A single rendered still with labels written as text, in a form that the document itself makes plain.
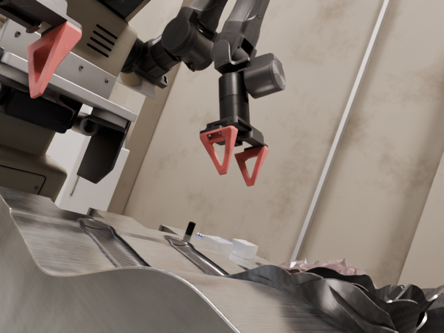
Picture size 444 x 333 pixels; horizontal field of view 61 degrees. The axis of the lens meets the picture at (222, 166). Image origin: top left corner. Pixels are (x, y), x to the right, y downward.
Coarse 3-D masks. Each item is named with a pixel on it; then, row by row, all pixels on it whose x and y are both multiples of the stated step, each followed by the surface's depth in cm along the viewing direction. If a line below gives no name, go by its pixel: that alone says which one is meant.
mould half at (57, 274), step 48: (0, 192) 36; (0, 240) 31; (48, 240) 29; (144, 240) 40; (192, 240) 49; (0, 288) 28; (48, 288) 22; (96, 288) 18; (144, 288) 15; (192, 288) 13; (240, 288) 16
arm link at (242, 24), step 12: (240, 0) 74; (252, 0) 72; (264, 0) 73; (240, 12) 73; (252, 12) 72; (264, 12) 75; (228, 24) 73; (240, 24) 71; (252, 24) 73; (228, 36) 72; (240, 36) 71; (252, 36) 74; (240, 48) 72; (252, 48) 75
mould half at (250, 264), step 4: (232, 256) 69; (236, 256) 70; (256, 256) 79; (232, 260) 65; (236, 260) 66; (240, 260) 68; (244, 260) 70; (248, 260) 71; (252, 260) 73; (256, 260) 74; (260, 260) 76; (264, 260) 78; (240, 264) 64; (244, 264) 66; (248, 264) 67; (252, 264) 69; (256, 264) 70; (264, 264) 73; (268, 264) 75; (272, 264) 77; (248, 268) 64; (252, 268) 65
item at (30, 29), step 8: (0, 0) 35; (8, 0) 35; (64, 0) 37; (0, 8) 37; (8, 8) 37; (16, 8) 38; (8, 16) 38; (16, 16) 38; (24, 16) 39; (32, 16) 39; (24, 24) 39; (32, 24) 40; (40, 24) 40; (32, 32) 40
